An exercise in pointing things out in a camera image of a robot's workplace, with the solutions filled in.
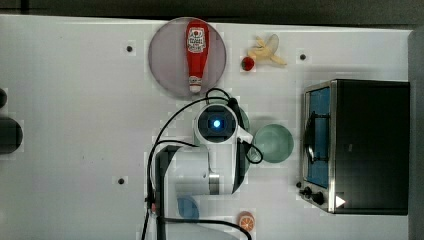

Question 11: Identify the toy orange half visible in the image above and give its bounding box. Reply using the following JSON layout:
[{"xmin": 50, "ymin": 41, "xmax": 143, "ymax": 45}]
[{"xmin": 237, "ymin": 211, "xmax": 255, "ymax": 232}]

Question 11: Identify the peeled toy banana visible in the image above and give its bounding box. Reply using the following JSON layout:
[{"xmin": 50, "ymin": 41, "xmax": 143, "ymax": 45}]
[{"xmin": 247, "ymin": 34, "xmax": 287, "ymax": 66}]

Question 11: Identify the red ketchup bottle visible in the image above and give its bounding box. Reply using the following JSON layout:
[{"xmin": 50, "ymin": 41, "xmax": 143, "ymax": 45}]
[{"xmin": 185, "ymin": 20, "xmax": 209, "ymax": 93}]

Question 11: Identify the red toy strawberry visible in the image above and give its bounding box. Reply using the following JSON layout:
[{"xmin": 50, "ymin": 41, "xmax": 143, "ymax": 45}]
[{"xmin": 241, "ymin": 56, "xmax": 255, "ymax": 71}]

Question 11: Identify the grey round plate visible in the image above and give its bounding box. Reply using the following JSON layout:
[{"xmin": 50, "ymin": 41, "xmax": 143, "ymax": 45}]
[{"xmin": 148, "ymin": 17, "xmax": 226, "ymax": 98}]

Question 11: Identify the small black cylinder holder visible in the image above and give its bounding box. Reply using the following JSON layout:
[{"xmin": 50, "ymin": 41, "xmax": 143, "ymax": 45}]
[{"xmin": 0, "ymin": 89, "xmax": 7, "ymax": 108}]

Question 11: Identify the mint green mug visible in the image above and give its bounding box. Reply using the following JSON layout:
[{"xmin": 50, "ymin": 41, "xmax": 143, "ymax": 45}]
[{"xmin": 254, "ymin": 124, "xmax": 294, "ymax": 164}]

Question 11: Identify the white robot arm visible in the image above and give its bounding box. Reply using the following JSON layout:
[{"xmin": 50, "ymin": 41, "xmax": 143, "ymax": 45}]
[{"xmin": 154, "ymin": 100, "xmax": 253, "ymax": 240}]

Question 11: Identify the black toaster oven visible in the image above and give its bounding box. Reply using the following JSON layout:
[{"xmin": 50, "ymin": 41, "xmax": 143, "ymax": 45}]
[{"xmin": 297, "ymin": 79, "xmax": 410, "ymax": 215}]

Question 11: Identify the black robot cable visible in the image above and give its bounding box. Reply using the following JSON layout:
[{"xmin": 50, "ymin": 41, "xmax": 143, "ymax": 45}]
[{"xmin": 139, "ymin": 87, "xmax": 264, "ymax": 240}]

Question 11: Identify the blue bowl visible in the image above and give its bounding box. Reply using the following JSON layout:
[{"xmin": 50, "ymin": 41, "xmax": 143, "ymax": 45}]
[{"xmin": 177, "ymin": 196, "xmax": 200, "ymax": 220}]

